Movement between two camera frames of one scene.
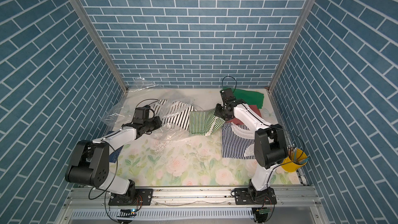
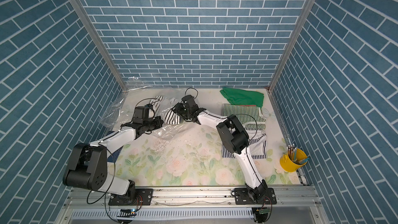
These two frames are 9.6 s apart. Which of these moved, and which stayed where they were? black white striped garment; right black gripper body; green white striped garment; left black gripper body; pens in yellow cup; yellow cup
Moved: right black gripper body; green white striped garment; black white striped garment
Stayed: yellow cup; left black gripper body; pens in yellow cup
